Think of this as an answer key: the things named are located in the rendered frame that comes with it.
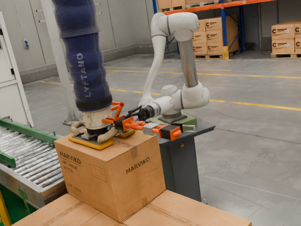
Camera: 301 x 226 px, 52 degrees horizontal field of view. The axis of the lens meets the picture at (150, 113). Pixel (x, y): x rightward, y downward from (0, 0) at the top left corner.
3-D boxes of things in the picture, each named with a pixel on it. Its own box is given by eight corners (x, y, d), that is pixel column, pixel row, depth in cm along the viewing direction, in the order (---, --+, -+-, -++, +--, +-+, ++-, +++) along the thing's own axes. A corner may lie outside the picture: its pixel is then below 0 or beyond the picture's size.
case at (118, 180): (67, 192, 219) (53, 141, 207) (110, 167, 245) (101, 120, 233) (120, 223, 177) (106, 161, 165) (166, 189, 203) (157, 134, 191)
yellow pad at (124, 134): (91, 129, 214) (90, 123, 212) (102, 124, 220) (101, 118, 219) (124, 137, 191) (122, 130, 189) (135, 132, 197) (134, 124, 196)
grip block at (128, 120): (113, 129, 179) (112, 119, 177) (126, 123, 185) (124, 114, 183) (123, 131, 173) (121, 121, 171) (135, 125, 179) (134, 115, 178)
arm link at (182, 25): (184, 101, 256) (211, 98, 251) (183, 113, 243) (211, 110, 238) (167, 11, 212) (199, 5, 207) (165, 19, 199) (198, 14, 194)
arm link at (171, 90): (163, 109, 260) (159, 84, 253) (184, 107, 256) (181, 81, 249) (160, 116, 245) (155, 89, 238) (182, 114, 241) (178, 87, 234)
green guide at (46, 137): (-3, 124, 411) (-4, 118, 408) (5, 122, 417) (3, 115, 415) (59, 147, 301) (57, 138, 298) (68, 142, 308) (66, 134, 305)
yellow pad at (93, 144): (68, 140, 201) (66, 133, 199) (81, 134, 208) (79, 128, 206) (100, 150, 178) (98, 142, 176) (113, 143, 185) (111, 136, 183)
